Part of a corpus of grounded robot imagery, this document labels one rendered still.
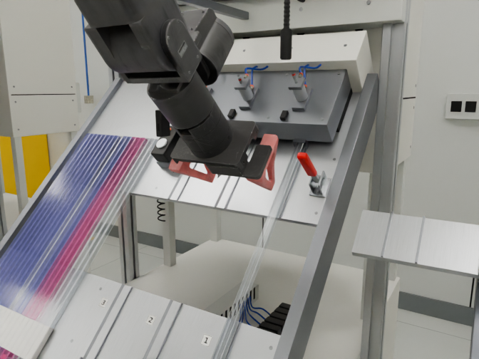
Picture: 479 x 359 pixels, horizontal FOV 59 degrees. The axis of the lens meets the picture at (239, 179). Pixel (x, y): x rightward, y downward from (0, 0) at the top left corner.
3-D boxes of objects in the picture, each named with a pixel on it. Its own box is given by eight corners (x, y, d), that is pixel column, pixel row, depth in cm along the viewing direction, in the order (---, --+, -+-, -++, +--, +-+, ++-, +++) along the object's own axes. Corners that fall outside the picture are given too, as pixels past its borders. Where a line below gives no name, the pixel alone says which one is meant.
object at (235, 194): (326, 238, 71) (319, 224, 67) (68, 190, 104) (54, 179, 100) (371, 95, 85) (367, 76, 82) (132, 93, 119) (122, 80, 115)
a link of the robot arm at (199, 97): (132, 93, 44) (176, 92, 41) (159, 47, 47) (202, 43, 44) (166, 134, 49) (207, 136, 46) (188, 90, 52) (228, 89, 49)
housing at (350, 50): (367, 114, 84) (356, 59, 74) (176, 108, 109) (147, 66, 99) (376, 85, 88) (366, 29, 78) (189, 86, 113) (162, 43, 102)
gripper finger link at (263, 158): (249, 162, 61) (223, 121, 54) (294, 167, 58) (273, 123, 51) (232, 203, 59) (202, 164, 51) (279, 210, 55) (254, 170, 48)
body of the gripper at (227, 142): (195, 127, 58) (168, 88, 52) (261, 130, 53) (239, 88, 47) (176, 165, 55) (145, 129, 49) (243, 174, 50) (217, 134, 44)
